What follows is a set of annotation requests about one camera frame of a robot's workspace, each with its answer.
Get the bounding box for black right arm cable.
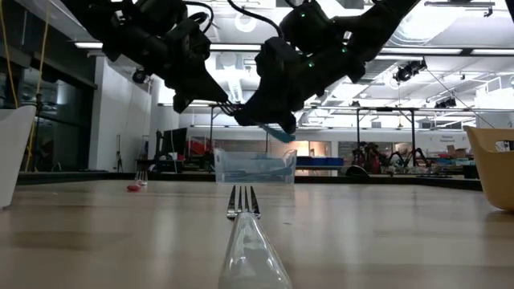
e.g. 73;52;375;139
226;0;284;39

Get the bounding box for clear plastic bin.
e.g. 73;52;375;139
212;147;298;185

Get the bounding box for blue storage crates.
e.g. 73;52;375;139
296;157;345;168

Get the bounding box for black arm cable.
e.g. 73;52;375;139
226;0;284;39
182;0;214;35

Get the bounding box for thin black tripod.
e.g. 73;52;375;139
115;133;124;173

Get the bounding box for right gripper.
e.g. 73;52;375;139
234;36;334;135

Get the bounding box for teal handled fork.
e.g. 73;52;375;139
224;166;295;180
219;101;297;145
224;158;282;169

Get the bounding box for yellow plastic bin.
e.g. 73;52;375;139
463;124;514;213

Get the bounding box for pink handled fork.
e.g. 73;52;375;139
126;170;149;193

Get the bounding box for black computer monitor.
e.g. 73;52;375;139
160;127;189;161

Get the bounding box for brown cardboard box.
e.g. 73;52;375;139
446;144;467;159

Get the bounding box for white plastic bin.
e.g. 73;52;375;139
0;104;37;210

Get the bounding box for white handled fork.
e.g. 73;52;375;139
218;185;293;289

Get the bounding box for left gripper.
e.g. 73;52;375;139
163;18;229;115

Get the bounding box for white ring ceiling fixture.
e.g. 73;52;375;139
235;11;258;34

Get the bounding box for black metal rig frame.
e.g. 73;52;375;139
355;106;419;169
208;104;271;153

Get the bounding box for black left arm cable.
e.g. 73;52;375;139
182;0;214;35

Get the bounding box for black background desk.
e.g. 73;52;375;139
135;158;214;174

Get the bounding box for black overhead light bar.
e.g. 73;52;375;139
74;41;514;57

